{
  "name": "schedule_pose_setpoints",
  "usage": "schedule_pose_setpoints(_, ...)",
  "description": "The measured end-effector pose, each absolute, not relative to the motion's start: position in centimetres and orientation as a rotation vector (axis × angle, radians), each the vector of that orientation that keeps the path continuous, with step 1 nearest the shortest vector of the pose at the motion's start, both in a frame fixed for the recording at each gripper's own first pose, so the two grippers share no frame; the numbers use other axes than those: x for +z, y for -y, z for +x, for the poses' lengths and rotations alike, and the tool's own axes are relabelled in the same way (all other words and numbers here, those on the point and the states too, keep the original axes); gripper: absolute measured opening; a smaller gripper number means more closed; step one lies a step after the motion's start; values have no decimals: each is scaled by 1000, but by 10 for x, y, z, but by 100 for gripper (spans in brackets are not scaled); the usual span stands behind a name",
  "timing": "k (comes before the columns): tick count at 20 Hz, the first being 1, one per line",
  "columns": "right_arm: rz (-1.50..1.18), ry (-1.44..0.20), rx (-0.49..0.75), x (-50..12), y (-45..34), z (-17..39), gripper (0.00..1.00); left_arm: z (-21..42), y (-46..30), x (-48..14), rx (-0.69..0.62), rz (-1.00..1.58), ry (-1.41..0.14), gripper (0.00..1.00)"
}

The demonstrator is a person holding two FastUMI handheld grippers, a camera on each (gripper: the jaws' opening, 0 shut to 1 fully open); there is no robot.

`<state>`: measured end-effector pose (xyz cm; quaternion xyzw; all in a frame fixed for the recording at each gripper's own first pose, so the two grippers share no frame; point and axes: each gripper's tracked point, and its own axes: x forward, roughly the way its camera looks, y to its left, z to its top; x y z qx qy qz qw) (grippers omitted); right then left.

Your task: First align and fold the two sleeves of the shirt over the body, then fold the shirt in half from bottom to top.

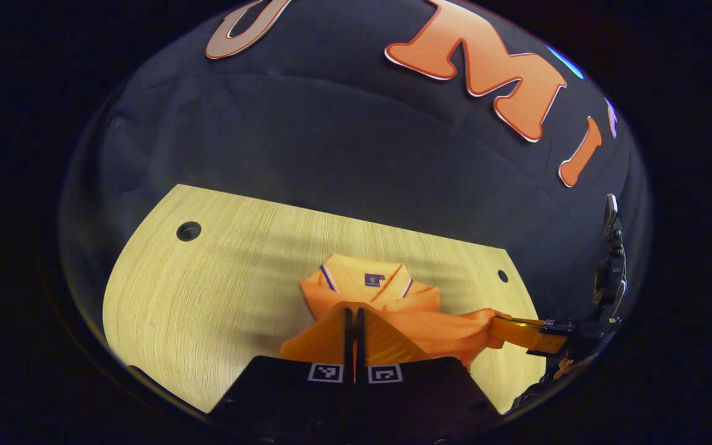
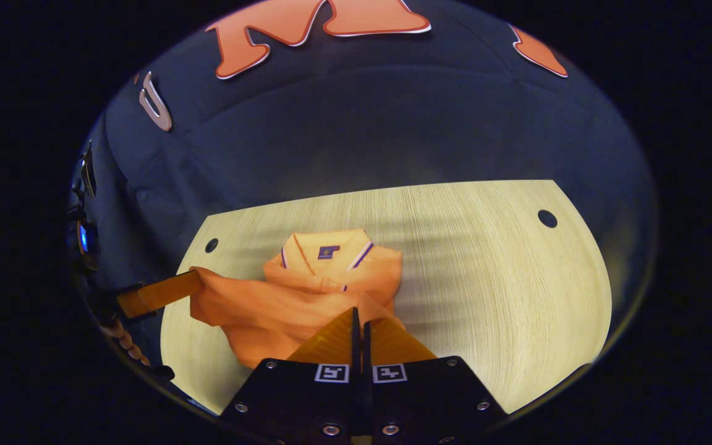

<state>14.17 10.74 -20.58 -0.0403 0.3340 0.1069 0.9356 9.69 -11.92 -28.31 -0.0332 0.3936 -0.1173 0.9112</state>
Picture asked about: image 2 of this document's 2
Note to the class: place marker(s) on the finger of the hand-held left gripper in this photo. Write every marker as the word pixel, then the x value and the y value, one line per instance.
pixel 158 295

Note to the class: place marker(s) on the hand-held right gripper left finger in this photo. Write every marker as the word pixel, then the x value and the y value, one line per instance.
pixel 306 395

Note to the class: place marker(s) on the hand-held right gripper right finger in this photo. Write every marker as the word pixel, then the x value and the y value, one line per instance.
pixel 424 395

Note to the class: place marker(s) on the orange T-shirt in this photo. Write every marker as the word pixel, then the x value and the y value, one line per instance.
pixel 257 309

